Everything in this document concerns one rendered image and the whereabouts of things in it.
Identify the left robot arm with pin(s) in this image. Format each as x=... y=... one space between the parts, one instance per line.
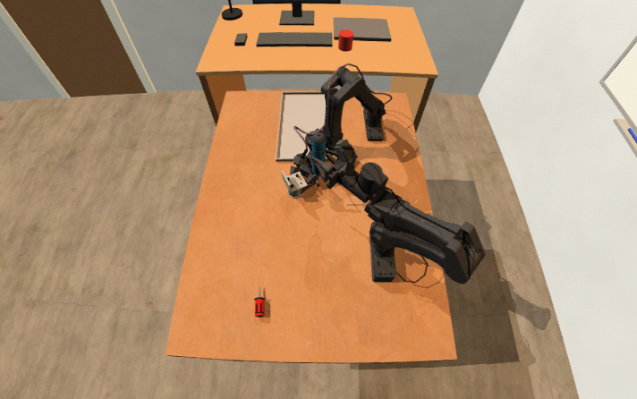
x=420 y=231

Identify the red screwdriver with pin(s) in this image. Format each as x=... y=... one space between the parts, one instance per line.
x=259 y=306

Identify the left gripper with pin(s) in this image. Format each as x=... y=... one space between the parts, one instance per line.
x=342 y=172

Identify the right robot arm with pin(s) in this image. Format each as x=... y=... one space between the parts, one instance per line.
x=353 y=85

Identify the beige shallow tray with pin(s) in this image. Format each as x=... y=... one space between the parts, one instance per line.
x=305 y=110

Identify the beige l-shaped bracket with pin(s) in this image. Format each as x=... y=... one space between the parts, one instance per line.
x=296 y=181

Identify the blue electric screwdriver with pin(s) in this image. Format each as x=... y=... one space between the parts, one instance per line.
x=318 y=142

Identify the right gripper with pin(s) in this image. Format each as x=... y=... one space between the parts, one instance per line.
x=305 y=170

